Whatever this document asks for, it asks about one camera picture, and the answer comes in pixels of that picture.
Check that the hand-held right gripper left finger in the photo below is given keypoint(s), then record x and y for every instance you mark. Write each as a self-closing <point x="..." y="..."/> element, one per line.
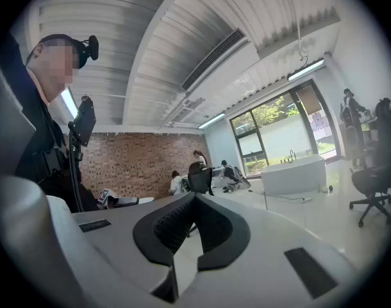
<point x="118" y="252"/>

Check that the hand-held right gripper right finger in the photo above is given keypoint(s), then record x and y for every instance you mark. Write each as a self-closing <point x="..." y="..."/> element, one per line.
<point x="262" y="268"/>

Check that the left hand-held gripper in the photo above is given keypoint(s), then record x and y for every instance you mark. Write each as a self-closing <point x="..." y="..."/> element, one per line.
<point x="106" y="198"/>

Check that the white round table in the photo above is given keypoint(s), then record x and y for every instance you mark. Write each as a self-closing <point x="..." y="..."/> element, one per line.
<point x="146" y="200"/>

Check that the black office chair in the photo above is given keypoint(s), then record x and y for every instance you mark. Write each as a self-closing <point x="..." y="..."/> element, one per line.
<point x="375" y="178"/>
<point x="200" y="178"/>

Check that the white power strip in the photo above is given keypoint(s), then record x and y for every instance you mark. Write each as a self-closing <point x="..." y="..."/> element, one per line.
<point x="306" y="200"/>

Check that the white drawer cabinet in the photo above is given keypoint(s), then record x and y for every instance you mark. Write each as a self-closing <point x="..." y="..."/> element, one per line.
<point x="218" y="176"/>

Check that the black chest harness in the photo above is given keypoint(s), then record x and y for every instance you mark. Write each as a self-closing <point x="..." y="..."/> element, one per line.
<point x="53" y="162"/>

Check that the white bathtub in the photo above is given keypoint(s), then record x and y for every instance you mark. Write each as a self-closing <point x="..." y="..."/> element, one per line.
<point x="293" y="176"/>

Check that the ceiling strip light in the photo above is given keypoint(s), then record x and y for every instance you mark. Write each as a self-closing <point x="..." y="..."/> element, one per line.
<point x="212" y="120"/>
<point x="69" y="103"/>
<point x="306" y="70"/>

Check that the black tub faucet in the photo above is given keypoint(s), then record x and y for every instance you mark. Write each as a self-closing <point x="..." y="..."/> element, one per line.
<point x="292" y="155"/>

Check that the person's black shirt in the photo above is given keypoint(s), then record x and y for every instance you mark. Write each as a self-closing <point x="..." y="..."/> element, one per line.
<point x="35" y="133"/>

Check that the black-framed window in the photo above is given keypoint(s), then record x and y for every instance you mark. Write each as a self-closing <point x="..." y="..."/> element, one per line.
<point x="279" y="133"/>

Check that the person's head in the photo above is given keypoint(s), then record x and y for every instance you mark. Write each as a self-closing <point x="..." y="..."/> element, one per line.
<point x="54" y="69"/>

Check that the pink paper notes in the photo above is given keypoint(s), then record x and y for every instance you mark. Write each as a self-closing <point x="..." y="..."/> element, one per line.
<point x="320" y="122"/>

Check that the ceiling air vent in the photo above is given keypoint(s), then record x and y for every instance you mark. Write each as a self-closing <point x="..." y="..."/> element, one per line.
<point x="214" y="58"/>

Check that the brown board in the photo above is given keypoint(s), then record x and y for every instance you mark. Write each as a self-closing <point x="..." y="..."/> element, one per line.
<point x="308" y="100"/>

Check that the black head-mounted camera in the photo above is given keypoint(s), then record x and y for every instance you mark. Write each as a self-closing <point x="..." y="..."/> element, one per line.
<point x="92" y="48"/>

